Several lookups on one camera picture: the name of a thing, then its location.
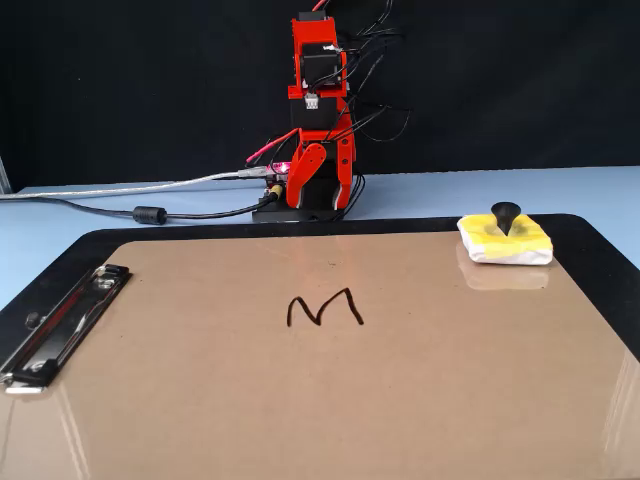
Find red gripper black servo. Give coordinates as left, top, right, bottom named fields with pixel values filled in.
left=285, top=127, right=357, bottom=211

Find yellow white sponge black knob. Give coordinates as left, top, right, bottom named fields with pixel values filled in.
left=456, top=201, right=555, bottom=267

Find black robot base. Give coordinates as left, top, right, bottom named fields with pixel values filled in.
left=252, top=172, right=367, bottom=224

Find controller circuit board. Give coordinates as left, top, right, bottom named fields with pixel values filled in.
left=257, top=162, right=292, bottom=202

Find black marker drawing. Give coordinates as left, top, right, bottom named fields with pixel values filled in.
left=286, top=287, right=365, bottom=328

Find brown clipboard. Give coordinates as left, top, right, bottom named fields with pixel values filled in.
left=0, top=230, right=640, bottom=480

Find metal clipboard clip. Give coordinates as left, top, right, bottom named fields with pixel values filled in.
left=0, top=263, right=134, bottom=396

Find red wire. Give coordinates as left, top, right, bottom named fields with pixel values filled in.
left=245, top=128, right=302, bottom=166

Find thin black servo wires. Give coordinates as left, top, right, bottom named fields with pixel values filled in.
left=322, top=0, right=414, bottom=221

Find black power cable with ferrite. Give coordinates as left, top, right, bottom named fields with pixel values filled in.
left=29, top=185, right=285, bottom=227

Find silver USB cable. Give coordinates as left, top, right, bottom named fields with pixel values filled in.
left=0, top=169, right=274, bottom=201

